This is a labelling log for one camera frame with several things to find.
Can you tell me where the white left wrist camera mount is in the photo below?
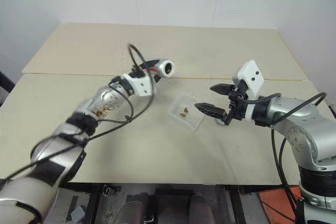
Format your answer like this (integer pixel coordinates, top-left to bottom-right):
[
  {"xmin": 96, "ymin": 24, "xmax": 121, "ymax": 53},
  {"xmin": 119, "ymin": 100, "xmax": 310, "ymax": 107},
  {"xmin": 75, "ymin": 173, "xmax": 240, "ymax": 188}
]
[{"xmin": 122, "ymin": 72, "xmax": 152, "ymax": 97}]

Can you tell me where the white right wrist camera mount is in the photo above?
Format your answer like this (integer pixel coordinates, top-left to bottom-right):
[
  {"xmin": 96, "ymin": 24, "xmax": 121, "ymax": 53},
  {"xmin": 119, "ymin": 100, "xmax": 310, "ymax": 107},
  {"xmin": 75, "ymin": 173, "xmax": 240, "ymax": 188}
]
[{"xmin": 230, "ymin": 60, "xmax": 265, "ymax": 120}]

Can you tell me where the black table frame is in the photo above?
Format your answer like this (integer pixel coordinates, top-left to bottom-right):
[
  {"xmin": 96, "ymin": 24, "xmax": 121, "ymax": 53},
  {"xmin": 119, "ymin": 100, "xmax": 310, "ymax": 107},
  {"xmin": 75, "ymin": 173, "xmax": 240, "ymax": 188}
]
[{"xmin": 58, "ymin": 182, "xmax": 254, "ymax": 224}]

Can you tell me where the grey tape piece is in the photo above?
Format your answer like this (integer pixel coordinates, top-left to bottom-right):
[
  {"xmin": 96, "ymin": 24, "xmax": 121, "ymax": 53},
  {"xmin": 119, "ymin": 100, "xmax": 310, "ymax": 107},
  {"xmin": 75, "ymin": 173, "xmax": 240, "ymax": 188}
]
[{"xmin": 70, "ymin": 207, "xmax": 86, "ymax": 222}]

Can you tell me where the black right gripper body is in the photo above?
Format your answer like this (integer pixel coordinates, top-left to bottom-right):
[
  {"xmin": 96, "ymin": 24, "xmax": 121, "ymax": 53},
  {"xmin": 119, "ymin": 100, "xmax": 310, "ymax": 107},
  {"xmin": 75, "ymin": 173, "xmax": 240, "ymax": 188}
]
[{"xmin": 223, "ymin": 81, "xmax": 249, "ymax": 126}]

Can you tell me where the clear plastic bag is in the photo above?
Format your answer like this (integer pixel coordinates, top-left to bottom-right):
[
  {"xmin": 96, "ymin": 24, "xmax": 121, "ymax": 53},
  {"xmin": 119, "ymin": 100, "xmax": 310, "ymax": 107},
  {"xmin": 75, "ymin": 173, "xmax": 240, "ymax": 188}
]
[{"xmin": 167, "ymin": 92, "xmax": 207, "ymax": 132}]

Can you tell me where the dark rounded shape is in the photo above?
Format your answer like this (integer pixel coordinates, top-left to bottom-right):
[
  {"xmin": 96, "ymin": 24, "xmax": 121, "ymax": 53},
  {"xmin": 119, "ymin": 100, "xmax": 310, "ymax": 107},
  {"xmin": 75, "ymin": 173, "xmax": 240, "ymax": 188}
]
[{"xmin": 188, "ymin": 194, "xmax": 214, "ymax": 224}]

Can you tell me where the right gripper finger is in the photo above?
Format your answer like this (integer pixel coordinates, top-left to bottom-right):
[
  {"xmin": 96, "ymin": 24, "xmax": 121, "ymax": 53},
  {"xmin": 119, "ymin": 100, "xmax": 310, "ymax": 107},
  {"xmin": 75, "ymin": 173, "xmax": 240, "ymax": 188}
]
[
  {"xmin": 209, "ymin": 83, "xmax": 232, "ymax": 96},
  {"xmin": 194, "ymin": 102, "xmax": 227, "ymax": 123}
]

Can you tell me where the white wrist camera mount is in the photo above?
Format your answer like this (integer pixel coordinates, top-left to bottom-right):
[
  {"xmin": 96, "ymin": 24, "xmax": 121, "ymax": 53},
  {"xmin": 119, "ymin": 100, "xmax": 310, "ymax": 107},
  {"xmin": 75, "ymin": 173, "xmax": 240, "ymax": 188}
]
[
  {"xmin": 230, "ymin": 60, "xmax": 265, "ymax": 120},
  {"xmin": 122, "ymin": 72, "xmax": 152, "ymax": 97}
]

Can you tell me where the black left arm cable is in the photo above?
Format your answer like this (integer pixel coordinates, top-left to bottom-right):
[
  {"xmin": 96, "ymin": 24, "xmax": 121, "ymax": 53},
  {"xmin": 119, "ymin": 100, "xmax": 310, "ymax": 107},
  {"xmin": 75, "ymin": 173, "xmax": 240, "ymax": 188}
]
[{"xmin": 0, "ymin": 42, "xmax": 160, "ymax": 185}]

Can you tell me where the silver jar with red label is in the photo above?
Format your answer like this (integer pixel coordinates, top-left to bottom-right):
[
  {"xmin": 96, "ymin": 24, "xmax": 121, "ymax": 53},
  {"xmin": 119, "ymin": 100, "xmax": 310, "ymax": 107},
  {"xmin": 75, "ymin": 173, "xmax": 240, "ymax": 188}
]
[{"xmin": 145, "ymin": 57, "xmax": 175, "ymax": 79}]

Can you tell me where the grey rounded shape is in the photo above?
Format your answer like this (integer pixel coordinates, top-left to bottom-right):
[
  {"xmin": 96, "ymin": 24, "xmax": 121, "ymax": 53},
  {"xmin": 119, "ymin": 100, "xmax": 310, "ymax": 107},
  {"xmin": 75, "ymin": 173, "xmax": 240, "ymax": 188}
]
[{"xmin": 119, "ymin": 194, "xmax": 148, "ymax": 224}]

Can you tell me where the brown crumbs cluster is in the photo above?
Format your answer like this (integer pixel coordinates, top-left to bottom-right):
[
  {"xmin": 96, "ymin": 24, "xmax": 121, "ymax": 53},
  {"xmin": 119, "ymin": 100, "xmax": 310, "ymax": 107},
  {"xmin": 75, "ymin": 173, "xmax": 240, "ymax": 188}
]
[{"xmin": 95, "ymin": 106, "xmax": 111, "ymax": 117}]

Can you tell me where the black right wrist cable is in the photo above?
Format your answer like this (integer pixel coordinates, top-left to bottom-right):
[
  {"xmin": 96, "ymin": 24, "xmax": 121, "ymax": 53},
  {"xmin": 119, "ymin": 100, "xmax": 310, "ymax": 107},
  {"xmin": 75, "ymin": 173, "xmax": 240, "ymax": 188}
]
[{"xmin": 243, "ymin": 92, "xmax": 328, "ymax": 125}]

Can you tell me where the orange floor mat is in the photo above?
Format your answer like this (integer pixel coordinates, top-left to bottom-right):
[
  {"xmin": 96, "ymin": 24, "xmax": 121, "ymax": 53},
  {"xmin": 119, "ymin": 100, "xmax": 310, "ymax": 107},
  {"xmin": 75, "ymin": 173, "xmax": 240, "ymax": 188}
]
[{"xmin": 258, "ymin": 189, "xmax": 303, "ymax": 224}]

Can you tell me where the black padded object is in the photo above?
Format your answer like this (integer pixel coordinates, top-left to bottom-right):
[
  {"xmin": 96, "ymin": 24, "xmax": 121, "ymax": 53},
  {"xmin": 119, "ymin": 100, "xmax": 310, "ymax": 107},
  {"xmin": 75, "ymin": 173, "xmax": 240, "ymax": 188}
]
[{"xmin": 0, "ymin": 70, "xmax": 16, "ymax": 107}]

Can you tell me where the black hanging cable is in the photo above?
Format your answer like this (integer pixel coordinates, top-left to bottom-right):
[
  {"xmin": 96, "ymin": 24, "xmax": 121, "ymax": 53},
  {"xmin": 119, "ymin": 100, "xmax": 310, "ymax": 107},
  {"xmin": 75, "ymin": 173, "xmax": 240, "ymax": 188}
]
[{"xmin": 270, "ymin": 126, "xmax": 302, "ymax": 224}]

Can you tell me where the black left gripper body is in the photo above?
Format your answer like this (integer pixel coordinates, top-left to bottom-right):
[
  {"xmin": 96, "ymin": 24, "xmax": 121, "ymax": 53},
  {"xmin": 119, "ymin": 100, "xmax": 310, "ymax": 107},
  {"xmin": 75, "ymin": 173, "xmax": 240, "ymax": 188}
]
[{"xmin": 130, "ymin": 66, "xmax": 148, "ymax": 78}]

